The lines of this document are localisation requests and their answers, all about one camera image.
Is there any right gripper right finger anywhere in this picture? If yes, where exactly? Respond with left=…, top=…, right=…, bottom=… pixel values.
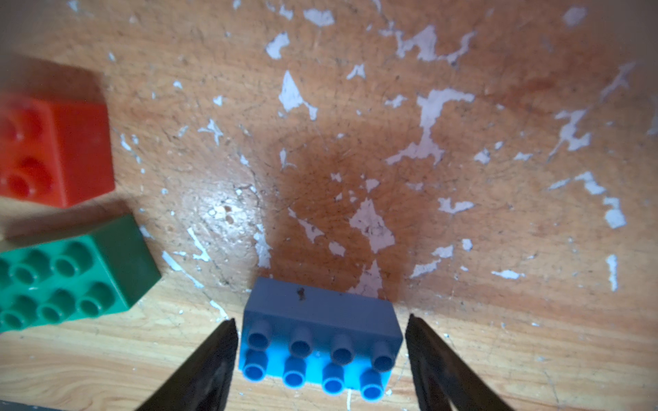
left=404, top=314, right=512, bottom=411

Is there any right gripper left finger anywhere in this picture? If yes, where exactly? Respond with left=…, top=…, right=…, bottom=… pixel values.
left=139, top=319, right=238, bottom=411

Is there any light blue lego brick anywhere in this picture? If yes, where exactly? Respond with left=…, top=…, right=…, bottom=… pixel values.
left=239, top=277, right=404, bottom=402

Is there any green lego brick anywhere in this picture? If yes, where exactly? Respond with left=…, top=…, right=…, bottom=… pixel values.
left=1, top=214, right=161, bottom=332

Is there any red lego brick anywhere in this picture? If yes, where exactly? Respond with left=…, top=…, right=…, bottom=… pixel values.
left=1, top=94, right=115, bottom=208

